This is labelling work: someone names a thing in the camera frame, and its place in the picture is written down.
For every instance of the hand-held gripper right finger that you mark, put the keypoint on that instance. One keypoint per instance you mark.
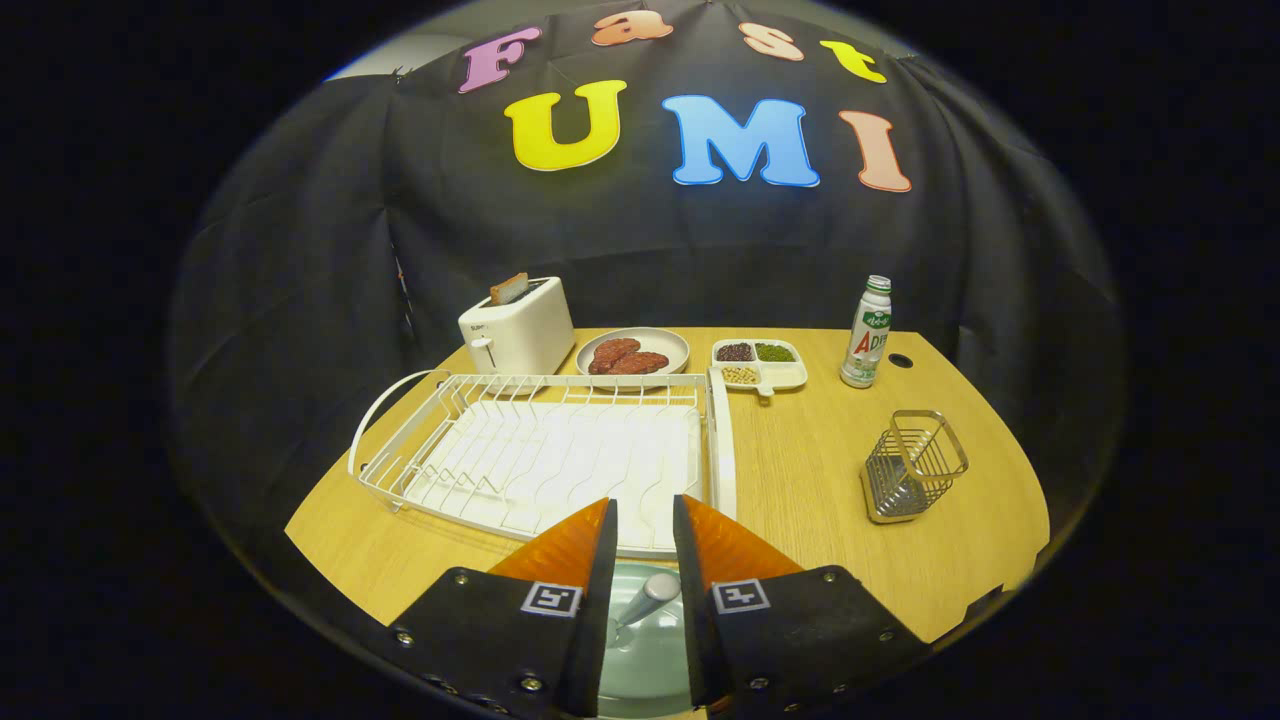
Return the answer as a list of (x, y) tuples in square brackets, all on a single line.
[(692, 620)]

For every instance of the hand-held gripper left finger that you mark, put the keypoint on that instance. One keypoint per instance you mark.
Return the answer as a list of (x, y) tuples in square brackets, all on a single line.
[(595, 610)]

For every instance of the light green plate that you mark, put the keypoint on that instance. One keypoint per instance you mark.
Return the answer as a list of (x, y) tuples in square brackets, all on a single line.
[(650, 670)]

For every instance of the white divided dish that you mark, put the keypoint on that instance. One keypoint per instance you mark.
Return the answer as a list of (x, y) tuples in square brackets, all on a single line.
[(785, 377)]

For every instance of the beige round plate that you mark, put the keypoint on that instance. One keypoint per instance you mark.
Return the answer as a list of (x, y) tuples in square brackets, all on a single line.
[(672, 343)]

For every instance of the yellow bean pile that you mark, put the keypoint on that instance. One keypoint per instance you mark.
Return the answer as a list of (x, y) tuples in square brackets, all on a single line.
[(740, 375)]

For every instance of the red meat piece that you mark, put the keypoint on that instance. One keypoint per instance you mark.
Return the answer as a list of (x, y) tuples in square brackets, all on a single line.
[(612, 352), (645, 363)]

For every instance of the dark bean pile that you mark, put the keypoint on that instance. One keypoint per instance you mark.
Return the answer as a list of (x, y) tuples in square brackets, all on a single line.
[(735, 352)]

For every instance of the green bean pile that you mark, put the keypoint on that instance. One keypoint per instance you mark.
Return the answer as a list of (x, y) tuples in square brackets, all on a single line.
[(775, 352)]

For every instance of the white toaster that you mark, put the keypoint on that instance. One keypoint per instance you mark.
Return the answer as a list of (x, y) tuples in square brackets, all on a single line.
[(525, 335)]

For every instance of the white drink bottle green cap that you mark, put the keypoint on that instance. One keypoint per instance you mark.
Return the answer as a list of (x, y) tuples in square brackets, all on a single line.
[(866, 345)]

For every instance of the brown toast slice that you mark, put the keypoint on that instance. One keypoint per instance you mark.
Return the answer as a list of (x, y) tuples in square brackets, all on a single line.
[(509, 289)]

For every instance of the black backdrop cloth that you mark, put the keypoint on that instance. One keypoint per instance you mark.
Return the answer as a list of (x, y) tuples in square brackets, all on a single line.
[(300, 250)]

